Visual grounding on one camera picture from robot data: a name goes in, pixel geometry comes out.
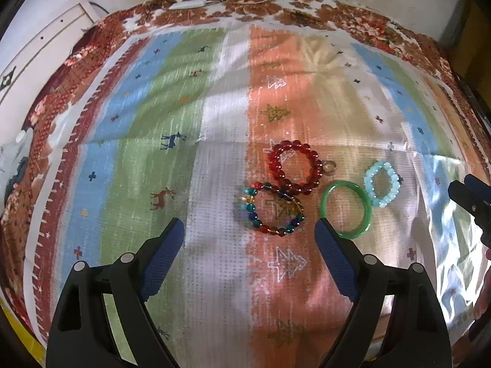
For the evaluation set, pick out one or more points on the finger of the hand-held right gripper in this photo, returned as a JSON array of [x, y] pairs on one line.
[[479, 188], [470, 203]]

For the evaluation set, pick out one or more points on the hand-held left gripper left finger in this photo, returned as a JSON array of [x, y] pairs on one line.
[[165, 253]]

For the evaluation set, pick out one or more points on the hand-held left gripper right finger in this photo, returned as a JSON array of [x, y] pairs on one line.
[[333, 253]]

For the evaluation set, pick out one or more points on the green jade bangle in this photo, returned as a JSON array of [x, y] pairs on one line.
[[326, 199]]

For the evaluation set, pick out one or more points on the striped printed mat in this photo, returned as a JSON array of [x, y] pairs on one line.
[[172, 84]]

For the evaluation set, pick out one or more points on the crumpled plastic bag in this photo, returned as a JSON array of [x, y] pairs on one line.
[[15, 153]]

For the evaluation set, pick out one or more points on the white headboard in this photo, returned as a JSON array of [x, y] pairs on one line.
[[38, 46]]

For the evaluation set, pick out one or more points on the floral brown blanket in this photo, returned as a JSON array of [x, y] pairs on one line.
[[268, 0]]

